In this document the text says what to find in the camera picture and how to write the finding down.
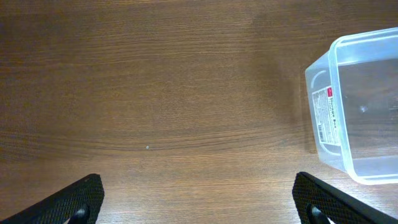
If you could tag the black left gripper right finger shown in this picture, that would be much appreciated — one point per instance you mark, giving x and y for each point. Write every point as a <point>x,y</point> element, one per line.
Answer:
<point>319,202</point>

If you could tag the clear plastic storage container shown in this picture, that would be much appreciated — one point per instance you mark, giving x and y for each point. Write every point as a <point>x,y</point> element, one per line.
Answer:
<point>352,95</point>

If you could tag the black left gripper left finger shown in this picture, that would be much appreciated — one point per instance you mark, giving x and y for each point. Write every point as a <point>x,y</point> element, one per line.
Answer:
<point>79,202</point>

